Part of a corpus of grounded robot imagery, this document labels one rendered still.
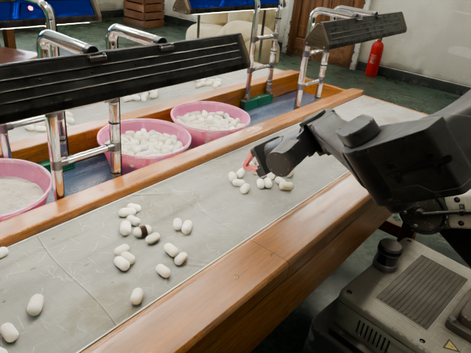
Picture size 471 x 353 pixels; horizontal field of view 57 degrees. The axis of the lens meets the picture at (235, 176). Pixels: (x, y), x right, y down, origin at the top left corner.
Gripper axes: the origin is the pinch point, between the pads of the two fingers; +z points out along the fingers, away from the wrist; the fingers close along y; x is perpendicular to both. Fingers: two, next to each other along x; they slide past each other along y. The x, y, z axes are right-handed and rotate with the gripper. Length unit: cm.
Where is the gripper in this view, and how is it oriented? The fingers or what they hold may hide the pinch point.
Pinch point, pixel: (245, 166)
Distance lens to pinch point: 104.8
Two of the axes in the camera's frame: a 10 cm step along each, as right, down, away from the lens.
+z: -6.5, 2.7, 7.1
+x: 4.2, 9.1, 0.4
